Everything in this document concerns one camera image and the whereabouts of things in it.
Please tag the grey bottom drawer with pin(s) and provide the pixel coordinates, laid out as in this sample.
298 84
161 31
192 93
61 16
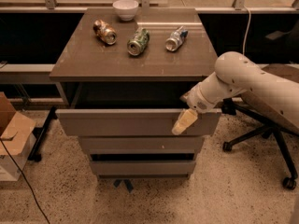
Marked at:
142 167

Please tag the crushed orange soda can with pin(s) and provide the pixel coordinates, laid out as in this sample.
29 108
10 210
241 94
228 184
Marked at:
105 32

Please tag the blue tape cross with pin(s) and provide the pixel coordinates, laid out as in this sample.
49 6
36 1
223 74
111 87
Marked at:
127 184

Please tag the black stand foot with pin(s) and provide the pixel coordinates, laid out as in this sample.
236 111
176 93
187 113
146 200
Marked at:
40 133

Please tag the cardboard box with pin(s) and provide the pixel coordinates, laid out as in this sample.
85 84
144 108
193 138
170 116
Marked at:
16 133

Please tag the grey drawer cabinet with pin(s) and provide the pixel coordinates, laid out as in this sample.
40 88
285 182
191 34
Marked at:
87 59

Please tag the crushed green soda can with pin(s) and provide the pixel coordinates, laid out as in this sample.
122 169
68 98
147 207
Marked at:
139 41

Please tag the crushed silver blue can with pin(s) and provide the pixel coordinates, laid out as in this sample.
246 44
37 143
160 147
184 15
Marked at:
176 39

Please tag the grey drawer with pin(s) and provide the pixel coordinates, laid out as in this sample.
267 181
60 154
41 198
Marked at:
142 167
141 145
124 109

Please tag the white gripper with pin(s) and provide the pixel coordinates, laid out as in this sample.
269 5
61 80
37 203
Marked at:
197 99

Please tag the grey top drawer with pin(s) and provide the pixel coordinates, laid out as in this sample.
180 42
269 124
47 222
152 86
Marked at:
124 109

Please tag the office chair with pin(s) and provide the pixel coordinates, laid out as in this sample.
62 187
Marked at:
272 124

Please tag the white bowl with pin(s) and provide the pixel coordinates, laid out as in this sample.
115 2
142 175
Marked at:
126 9

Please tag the grey middle drawer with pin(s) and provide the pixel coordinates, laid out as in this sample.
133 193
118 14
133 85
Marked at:
141 145

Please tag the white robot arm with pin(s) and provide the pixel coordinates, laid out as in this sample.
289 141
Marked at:
234 74

